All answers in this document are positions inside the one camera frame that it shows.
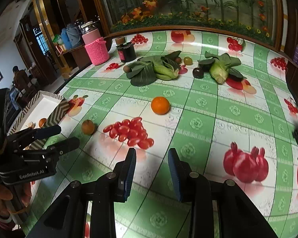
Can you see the fruit print tablecloth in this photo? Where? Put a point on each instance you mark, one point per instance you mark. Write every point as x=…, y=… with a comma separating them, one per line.
x=213, y=129

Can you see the person's left forearm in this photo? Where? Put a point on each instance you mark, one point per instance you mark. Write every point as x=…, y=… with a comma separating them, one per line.
x=0, y=225

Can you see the orange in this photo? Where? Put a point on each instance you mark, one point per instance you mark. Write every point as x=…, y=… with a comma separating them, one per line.
x=160, y=105
x=42, y=122

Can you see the brown round fruit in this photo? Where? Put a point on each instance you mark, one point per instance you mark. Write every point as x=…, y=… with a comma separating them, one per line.
x=88, y=127

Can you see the dark purple passion fruit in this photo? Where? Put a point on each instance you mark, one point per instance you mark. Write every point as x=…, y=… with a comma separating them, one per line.
x=197, y=72

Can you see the purple bottle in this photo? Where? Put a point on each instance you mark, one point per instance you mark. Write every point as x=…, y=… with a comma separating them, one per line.
x=297, y=53

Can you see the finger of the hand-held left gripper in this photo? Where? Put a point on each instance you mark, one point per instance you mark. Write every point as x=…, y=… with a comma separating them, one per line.
x=67, y=145
x=47, y=131

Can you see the grey-blue thermos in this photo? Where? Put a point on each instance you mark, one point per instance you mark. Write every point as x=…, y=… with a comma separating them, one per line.
x=73, y=33

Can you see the framed flower and bamboo mural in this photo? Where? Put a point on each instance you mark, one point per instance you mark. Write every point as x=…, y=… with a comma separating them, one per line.
x=188, y=0

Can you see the dark jar with red label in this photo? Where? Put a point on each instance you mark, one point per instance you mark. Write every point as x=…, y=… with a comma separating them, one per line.
x=126, y=52

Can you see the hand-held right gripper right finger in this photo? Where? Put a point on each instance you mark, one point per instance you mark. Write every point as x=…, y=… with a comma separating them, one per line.
x=175, y=176

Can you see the wooden side table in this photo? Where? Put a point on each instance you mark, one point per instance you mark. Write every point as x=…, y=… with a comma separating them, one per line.
x=77, y=54

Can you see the small brown fruit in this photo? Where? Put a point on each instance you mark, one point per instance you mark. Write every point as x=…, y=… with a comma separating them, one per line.
x=178, y=59
x=126, y=68

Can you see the gold-trimmed wooden door frame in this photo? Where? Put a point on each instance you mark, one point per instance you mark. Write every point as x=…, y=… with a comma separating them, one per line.
x=41, y=24

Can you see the bok choy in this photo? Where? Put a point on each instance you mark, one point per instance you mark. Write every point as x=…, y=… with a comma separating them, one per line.
x=151, y=67
x=219, y=67

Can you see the green package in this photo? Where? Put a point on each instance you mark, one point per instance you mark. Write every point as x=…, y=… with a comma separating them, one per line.
x=56, y=39

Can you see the dark wooden shelf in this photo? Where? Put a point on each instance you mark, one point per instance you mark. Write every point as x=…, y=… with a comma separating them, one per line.
x=295, y=75

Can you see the green round fruit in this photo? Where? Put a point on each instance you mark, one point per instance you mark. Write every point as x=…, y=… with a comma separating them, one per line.
x=188, y=60

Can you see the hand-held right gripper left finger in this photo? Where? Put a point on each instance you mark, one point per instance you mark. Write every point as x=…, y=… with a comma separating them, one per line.
x=130, y=176

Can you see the person's left hand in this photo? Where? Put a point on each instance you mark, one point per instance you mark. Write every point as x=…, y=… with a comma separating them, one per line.
x=0, y=199

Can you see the striped cardboard box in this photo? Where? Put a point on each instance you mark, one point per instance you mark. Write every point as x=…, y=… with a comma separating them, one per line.
x=58, y=111

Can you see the glass jar with pink sleeve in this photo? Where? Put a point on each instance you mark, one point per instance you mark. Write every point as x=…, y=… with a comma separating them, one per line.
x=95, y=47

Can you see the blue thermos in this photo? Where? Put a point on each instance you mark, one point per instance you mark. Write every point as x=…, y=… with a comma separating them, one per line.
x=64, y=39

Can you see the brown tape roll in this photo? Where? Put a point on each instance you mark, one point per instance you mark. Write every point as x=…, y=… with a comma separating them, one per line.
x=120, y=40

